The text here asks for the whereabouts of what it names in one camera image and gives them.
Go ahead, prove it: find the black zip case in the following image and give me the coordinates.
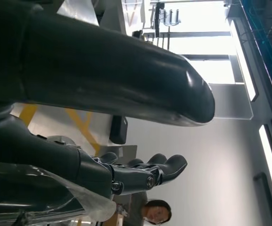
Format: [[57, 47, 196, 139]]
[[109, 115, 128, 145]]

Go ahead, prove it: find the grey laptop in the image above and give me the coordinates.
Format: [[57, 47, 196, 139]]
[[103, 144, 138, 165]]

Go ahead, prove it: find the clear plastic film on hand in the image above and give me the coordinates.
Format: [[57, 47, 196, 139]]
[[0, 162, 117, 226]]

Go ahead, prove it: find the person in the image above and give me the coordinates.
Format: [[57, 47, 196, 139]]
[[103, 192, 173, 226]]

